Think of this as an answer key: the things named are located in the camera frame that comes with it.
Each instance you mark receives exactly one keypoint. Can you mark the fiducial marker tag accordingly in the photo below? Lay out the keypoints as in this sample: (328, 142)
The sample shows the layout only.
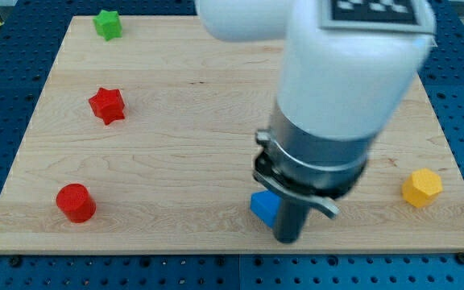
(407, 16)

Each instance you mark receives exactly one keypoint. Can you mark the yellow hexagon block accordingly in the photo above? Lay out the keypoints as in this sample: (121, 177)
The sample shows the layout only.
(421, 188)

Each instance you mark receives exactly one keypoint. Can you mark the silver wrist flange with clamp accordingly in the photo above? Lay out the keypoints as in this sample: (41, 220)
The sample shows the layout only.
(307, 170)

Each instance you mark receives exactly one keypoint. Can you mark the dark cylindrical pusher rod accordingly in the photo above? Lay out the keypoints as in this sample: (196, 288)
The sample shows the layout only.
(289, 221)

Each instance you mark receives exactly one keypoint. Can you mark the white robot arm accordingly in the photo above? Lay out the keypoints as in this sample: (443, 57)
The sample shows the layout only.
(346, 67)

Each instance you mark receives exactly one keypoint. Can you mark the red star block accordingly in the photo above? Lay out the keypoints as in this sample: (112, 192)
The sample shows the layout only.
(108, 105)

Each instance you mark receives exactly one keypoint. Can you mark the wooden board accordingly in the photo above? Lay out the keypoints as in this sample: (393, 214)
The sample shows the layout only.
(175, 175)

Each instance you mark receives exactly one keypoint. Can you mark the blue triangle block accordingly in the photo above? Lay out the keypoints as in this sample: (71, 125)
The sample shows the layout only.
(265, 206)

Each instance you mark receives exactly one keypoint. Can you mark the green star block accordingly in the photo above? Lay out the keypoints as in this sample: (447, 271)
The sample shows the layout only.
(107, 24)

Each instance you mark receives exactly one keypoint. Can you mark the red cylinder block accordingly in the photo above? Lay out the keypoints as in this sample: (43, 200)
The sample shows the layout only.
(75, 202)

